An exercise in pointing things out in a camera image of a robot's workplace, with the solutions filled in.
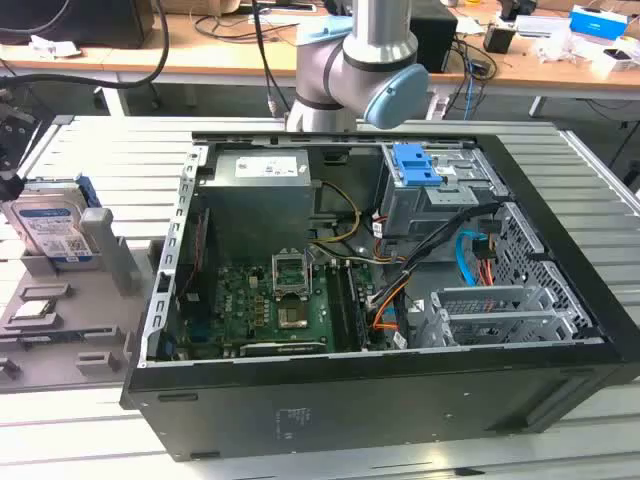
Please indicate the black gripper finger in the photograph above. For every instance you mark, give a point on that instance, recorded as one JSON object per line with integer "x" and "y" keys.
{"x": 9, "y": 186}

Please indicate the hard disk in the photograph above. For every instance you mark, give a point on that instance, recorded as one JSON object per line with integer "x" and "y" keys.
{"x": 47, "y": 225}

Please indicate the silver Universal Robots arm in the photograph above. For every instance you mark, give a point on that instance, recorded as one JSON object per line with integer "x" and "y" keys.
{"x": 372, "y": 45}

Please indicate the blue disk bay latch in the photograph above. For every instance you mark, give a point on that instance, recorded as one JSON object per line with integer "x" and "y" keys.
{"x": 412, "y": 167}

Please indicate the silver disk bay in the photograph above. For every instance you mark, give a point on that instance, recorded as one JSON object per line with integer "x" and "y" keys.
{"x": 500, "y": 320}

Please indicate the silver CPU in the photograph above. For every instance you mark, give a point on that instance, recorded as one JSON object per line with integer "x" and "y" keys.
{"x": 33, "y": 310}

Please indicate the large black device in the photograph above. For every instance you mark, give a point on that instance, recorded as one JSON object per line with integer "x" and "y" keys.
{"x": 90, "y": 20}

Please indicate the grey parts rack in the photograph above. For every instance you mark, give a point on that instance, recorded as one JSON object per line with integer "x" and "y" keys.
{"x": 60, "y": 350}

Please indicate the wooden desk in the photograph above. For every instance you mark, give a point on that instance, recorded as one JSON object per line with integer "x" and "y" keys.
{"x": 210, "y": 60}

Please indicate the grey power supply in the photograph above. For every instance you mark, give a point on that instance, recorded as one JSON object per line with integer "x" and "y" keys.
{"x": 260, "y": 205}

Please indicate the green motherboard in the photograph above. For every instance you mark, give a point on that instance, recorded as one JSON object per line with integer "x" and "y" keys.
{"x": 240, "y": 310}

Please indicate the CPU socket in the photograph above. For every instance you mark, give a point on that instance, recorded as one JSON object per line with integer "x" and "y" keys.
{"x": 294, "y": 316}

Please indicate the black graphics card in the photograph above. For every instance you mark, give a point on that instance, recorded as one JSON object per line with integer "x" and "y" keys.
{"x": 282, "y": 347}

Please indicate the installed black RAM stick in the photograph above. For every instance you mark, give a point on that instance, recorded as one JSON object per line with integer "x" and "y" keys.
{"x": 357, "y": 310}
{"x": 340, "y": 310}

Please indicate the black open PC case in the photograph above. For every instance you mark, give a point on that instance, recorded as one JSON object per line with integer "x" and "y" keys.
{"x": 350, "y": 405}

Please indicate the grey metal drive cage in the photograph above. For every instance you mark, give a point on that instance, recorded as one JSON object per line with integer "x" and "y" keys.
{"x": 415, "y": 210}

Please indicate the black box speaker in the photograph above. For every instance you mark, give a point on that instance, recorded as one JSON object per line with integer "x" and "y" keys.
{"x": 435, "y": 40}

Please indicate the small black cube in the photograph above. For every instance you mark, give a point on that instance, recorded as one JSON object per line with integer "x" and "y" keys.
{"x": 498, "y": 40}

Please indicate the perforated metal case panel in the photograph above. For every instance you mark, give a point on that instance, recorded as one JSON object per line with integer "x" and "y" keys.
{"x": 540, "y": 270}

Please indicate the white flat box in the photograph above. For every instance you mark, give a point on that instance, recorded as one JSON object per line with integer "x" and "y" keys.
{"x": 540, "y": 26}

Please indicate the blue cardboard box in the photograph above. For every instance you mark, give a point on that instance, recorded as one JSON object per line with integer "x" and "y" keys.
{"x": 597, "y": 20}

